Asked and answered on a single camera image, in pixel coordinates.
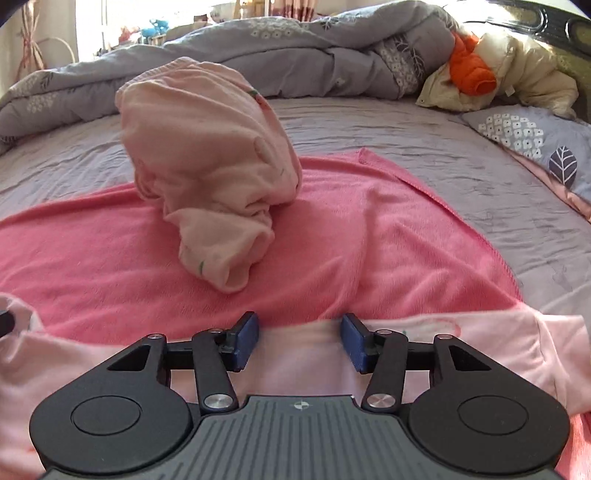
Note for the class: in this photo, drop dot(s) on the dark ornate headboard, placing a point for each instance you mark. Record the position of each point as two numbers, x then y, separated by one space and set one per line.
554 23

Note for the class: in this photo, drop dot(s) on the pink strawberry print pants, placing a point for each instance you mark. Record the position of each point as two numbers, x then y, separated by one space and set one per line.
198 152

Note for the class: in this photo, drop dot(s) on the white hoop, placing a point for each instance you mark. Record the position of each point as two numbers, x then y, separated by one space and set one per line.
69 46

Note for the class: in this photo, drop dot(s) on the wooden chair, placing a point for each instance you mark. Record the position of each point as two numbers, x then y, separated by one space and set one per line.
251 8

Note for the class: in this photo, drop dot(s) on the grey bed sheet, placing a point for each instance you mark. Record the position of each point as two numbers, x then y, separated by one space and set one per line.
392 124

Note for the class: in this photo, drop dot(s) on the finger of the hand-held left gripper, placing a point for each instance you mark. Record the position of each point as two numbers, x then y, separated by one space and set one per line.
5 324

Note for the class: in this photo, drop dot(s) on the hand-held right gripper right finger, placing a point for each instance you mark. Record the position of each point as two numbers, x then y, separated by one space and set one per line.
353 342

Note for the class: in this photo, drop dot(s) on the grey floral pillow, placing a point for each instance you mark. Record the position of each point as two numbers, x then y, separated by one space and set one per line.
521 131

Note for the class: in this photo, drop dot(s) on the cream puffer jacket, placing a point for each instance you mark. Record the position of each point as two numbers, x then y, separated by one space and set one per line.
531 69

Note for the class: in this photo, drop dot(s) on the orange puffer garment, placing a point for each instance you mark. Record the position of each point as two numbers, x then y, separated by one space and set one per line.
471 69

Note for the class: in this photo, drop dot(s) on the pink floral curtain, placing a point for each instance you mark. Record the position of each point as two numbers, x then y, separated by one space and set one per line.
30 41
295 9

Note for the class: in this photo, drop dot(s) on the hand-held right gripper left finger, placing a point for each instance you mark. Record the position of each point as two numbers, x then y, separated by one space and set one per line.
244 339

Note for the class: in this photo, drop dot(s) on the pink strawberry print top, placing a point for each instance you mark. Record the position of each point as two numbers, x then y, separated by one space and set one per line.
300 360

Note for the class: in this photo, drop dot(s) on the pink terry blanket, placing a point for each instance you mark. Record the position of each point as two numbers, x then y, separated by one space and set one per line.
369 230

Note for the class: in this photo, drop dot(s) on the blue plush toy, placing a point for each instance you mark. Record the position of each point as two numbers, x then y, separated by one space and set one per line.
154 30

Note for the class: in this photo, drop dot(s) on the grey floral quilt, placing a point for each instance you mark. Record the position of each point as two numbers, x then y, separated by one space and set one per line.
231 60

